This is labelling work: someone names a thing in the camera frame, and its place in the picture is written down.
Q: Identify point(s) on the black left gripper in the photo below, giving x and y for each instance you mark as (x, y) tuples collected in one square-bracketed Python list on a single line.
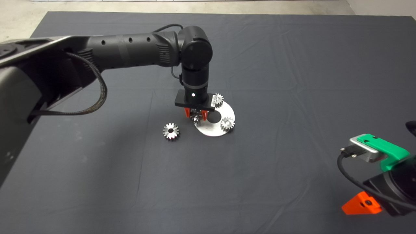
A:
[(179, 102)]

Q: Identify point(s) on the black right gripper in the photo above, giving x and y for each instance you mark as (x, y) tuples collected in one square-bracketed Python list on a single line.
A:
[(378, 186)]

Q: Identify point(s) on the small steel gear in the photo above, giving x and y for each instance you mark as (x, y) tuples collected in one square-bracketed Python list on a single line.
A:
[(227, 124), (195, 117), (220, 99)]

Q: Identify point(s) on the large steel gear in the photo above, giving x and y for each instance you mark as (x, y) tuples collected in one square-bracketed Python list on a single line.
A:
[(171, 132)]

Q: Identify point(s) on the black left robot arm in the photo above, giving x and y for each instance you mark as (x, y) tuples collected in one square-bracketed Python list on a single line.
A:
[(130, 48)]

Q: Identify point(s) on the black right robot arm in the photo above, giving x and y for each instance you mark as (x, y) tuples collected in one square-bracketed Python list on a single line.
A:
[(404, 180)]

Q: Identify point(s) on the round metal plate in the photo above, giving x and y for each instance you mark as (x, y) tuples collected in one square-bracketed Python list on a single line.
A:
[(211, 130)]

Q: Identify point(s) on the dark grey table cloth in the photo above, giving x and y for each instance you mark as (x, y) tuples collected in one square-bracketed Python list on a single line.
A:
[(276, 65)]

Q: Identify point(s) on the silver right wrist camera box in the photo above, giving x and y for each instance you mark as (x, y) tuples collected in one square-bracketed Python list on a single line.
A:
[(364, 148)]

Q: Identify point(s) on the green right camera mount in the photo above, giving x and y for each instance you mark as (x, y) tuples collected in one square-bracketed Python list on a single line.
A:
[(392, 151)]

